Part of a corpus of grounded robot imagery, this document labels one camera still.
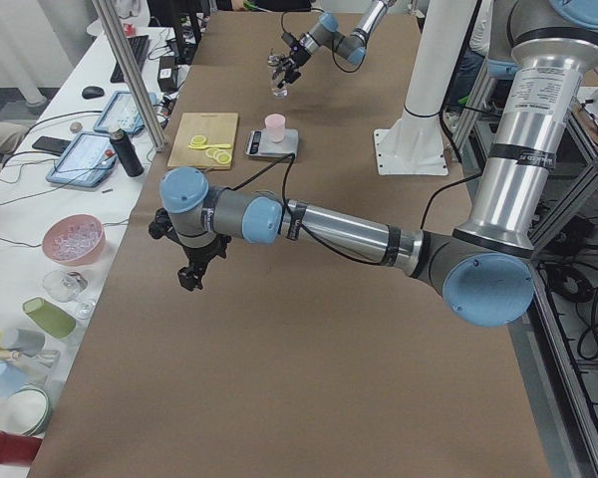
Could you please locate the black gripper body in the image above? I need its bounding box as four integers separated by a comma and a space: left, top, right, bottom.
290, 44, 312, 68
183, 234, 230, 274

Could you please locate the glass sauce bottle metal cap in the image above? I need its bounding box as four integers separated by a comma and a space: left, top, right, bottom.
266, 50, 288, 99

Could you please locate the pink plastic cup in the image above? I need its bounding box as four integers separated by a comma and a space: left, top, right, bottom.
264, 114, 286, 142

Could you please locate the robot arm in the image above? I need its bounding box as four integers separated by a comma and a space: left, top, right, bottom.
271, 1, 396, 89
149, 1, 598, 327

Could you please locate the digital kitchen scale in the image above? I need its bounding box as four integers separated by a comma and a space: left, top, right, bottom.
245, 128, 299, 160

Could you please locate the green plastic cup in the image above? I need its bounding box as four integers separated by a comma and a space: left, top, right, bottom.
22, 297, 76, 339

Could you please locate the grey plastic cup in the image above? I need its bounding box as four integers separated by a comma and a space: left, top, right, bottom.
0, 328, 46, 356

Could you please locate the blue plastic cup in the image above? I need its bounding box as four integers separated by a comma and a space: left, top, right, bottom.
0, 360, 28, 397

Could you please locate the red cup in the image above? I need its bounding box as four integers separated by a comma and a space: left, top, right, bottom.
0, 430, 43, 466

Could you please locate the bamboo cutting board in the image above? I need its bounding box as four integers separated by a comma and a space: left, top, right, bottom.
166, 113, 238, 170

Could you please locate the black water bottle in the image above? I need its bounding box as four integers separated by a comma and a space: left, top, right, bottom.
108, 124, 144, 177

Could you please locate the pink bowl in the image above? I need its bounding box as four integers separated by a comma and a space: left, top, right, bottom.
42, 214, 106, 266

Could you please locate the wine glass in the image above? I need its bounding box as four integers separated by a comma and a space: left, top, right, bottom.
42, 270, 96, 321

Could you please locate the black keyboard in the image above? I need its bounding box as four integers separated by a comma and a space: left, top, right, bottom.
110, 34, 151, 85

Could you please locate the teach pendant near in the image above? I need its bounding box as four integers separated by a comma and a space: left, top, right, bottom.
46, 131, 117, 188

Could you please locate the teach pendant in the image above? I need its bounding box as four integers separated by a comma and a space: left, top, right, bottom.
46, 131, 117, 188
93, 91, 144, 135

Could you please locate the teach pendant far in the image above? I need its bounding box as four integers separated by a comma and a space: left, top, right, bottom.
93, 91, 144, 135

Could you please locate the black smartphone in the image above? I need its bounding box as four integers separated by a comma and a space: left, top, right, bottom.
32, 135, 71, 156

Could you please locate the black computer mouse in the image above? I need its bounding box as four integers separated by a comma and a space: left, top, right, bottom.
81, 86, 105, 100

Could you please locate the white green rimmed bowl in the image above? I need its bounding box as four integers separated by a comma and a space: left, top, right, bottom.
0, 386, 52, 436

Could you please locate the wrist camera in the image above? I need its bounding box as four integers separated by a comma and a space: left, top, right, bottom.
282, 32, 297, 48
149, 208, 172, 240

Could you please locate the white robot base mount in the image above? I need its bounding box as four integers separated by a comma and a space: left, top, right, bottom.
375, 0, 478, 175

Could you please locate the aluminium frame post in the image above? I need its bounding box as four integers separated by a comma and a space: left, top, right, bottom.
92, 0, 165, 152

